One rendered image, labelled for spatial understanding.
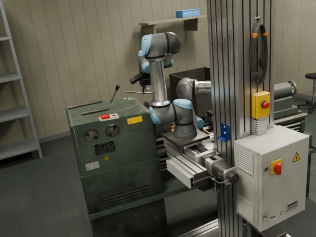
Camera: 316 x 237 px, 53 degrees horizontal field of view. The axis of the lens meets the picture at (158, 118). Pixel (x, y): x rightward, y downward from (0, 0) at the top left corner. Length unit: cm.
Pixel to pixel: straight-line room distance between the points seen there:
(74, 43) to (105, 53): 54
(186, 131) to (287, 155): 59
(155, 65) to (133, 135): 67
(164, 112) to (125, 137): 51
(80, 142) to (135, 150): 40
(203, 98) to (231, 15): 362
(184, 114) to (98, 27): 378
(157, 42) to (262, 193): 98
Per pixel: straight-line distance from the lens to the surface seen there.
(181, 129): 196
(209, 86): 233
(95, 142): 226
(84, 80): 550
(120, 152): 233
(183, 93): 222
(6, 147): 528
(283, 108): 314
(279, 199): 186
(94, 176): 237
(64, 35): 537
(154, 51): 180
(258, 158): 164
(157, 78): 184
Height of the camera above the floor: 197
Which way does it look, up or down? 20 degrees down
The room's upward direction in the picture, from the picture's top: 7 degrees counter-clockwise
